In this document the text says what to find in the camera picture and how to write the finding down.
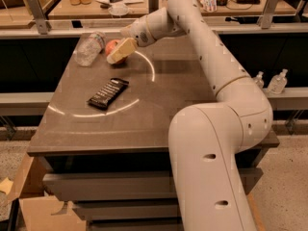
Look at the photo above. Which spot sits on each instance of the white bowl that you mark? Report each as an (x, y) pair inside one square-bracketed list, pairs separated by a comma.
[(118, 10)]

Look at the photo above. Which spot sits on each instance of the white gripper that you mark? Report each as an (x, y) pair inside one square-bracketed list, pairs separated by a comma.
[(139, 32)]

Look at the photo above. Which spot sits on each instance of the cardboard box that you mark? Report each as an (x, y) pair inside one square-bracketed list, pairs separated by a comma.
[(41, 211)]

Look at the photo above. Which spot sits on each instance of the metal rail bracket left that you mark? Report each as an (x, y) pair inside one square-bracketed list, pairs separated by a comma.
[(39, 16)]

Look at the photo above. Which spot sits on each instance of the clear sanitizer bottle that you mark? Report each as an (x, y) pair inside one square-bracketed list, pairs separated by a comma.
[(258, 79), (278, 82)]

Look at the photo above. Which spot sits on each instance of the metal rail bracket right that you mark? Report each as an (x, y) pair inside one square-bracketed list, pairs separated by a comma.
[(266, 17)]

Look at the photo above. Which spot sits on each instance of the clear plastic water bottle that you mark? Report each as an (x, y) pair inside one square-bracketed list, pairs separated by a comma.
[(89, 49)]

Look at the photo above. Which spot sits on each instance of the black snack bar wrapper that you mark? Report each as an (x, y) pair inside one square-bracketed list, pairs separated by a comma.
[(108, 93)]

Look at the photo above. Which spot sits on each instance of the grey drawer cabinet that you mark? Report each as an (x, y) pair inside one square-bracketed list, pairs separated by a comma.
[(114, 164)]

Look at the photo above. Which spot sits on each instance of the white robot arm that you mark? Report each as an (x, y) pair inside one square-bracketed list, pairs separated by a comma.
[(203, 139)]

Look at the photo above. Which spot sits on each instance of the red apple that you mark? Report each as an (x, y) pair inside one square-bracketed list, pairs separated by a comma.
[(110, 46)]

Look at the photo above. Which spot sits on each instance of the patterned small packet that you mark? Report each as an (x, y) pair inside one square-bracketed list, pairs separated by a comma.
[(209, 5)]

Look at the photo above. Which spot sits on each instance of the metal rail bracket middle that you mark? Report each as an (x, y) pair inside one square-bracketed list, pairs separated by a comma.
[(153, 5)]

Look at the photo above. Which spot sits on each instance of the metal rail bracket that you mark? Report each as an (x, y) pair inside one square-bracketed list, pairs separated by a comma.
[(39, 16), (266, 17), (153, 5)]

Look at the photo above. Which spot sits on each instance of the clear sanitizer bottle left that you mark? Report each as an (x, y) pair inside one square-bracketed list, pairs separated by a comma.
[(258, 79)]

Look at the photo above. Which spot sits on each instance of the clear sanitizer bottle right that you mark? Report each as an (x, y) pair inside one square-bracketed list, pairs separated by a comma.
[(278, 82)]

